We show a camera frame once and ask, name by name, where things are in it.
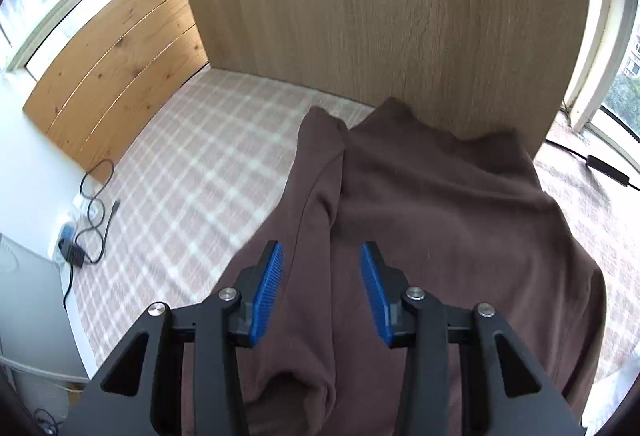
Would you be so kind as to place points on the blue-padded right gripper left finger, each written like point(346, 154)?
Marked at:
point(258, 286)

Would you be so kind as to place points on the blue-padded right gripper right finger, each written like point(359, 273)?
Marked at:
point(385, 287)

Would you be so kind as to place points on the brown long-sleeve sweater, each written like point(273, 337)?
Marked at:
point(466, 221)

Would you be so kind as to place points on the pink white plaid cloth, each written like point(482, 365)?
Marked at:
point(211, 165)

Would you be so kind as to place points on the black power adapter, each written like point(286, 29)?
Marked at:
point(72, 252)

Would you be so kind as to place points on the pine wood panel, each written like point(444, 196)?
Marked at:
point(113, 76)

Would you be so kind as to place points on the grey-brown wooden board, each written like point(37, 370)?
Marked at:
point(469, 67)

